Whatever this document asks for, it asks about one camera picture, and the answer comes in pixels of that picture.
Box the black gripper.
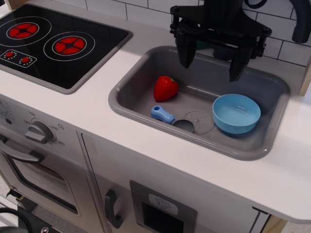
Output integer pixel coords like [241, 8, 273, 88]
[170, 0, 265, 82]

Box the grey oven door handle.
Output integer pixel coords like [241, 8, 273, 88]
[0, 135, 44, 164]

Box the black cable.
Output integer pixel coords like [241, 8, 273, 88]
[0, 207, 37, 233]

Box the black toy stovetop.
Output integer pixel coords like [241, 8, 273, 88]
[0, 4, 132, 95]

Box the toy oven door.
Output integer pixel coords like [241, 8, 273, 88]
[0, 134, 104, 233]

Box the dark grey toy faucet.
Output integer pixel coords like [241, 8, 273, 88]
[242, 0, 311, 44]

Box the red toy strawberry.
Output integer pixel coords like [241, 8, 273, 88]
[154, 75, 179, 101]

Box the blue plastic bowl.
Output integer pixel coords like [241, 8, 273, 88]
[212, 94, 261, 134]

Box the grey oven knob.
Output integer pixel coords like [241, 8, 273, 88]
[24, 121, 53, 144]

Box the grey toy sink basin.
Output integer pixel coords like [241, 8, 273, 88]
[108, 46, 290, 161]

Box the blue handled grey spoon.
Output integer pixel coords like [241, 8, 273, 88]
[150, 105, 195, 133]

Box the grey cabinet door handle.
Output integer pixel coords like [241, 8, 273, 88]
[104, 189, 123, 229]

